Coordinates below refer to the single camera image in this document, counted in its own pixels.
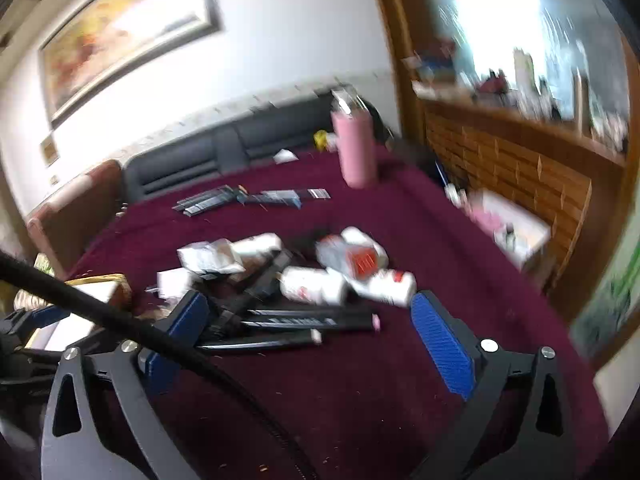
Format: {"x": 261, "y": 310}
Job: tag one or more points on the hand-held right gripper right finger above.
{"x": 445, "y": 345}

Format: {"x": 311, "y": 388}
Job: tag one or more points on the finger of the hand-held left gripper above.
{"x": 45, "y": 315}

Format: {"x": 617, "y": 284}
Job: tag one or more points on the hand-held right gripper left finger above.
{"x": 182, "y": 327}

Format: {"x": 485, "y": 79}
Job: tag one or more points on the yellow rimmed box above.
{"x": 65, "y": 330}

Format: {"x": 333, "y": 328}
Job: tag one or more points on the thick black marker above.
{"x": 262, "y": 285}

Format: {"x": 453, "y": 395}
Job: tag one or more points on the small white packet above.
{"x": 175, "y": 282}

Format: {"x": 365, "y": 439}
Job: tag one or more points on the crumpled white packet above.
{"x": 207, "y": 257}

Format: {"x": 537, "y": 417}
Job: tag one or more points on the white carton red end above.
{"x": 387, "y": 287}

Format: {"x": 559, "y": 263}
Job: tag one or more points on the maroon table cloth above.
{"x": 350, "y": 390}

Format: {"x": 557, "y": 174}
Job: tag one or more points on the white brown packet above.
{"x": 257, "y": 250}

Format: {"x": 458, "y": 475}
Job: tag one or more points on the brown chair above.
{"x": 75, "y": 210}

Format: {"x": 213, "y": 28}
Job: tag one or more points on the black marker cream cap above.
{"x": 220, "y": 205}

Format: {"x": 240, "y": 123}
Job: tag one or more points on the white packet red logo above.
{"x": 352, "y": 255}

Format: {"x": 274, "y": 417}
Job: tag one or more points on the white open box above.
{"x": 510, "y": 225}

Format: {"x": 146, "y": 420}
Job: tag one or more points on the white tube red print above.
{"x": 312, "y": 285}

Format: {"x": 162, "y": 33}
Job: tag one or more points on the black leather sofa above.
{"x": 200, "y": 160}

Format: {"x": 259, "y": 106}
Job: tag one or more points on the silver black pen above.
{"x": 305, "y": 194}

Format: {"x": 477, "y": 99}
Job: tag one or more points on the wooden cabinet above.
{"x": 525, "y": 175}

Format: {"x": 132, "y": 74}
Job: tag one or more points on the white paper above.
{"x": 284, "y": 157}

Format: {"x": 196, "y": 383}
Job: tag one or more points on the pink bottle clear lid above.
{"x": 356, "y": 150}

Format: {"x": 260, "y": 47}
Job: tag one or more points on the yellow item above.
{"x": 325, "y": 141}

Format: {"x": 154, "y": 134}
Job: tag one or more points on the row of windowsill items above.
{"x": 500, "y": 85}

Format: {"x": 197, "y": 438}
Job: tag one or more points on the framed painting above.
{"x": 125, "y": 35}

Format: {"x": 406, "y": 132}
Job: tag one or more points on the window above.
{"x": 500, "y": 20}

